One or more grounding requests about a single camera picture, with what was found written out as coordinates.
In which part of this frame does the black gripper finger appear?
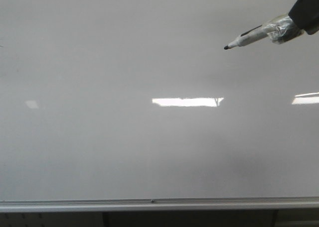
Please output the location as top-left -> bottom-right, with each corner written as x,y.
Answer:
288,0 -> 319,35

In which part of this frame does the black whiteboard marker with tape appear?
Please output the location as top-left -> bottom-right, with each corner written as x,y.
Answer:
224,14 -> 304,50

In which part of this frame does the white whiteboard with aluminium frame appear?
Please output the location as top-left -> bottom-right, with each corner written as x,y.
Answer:
0,0 -> 319,213

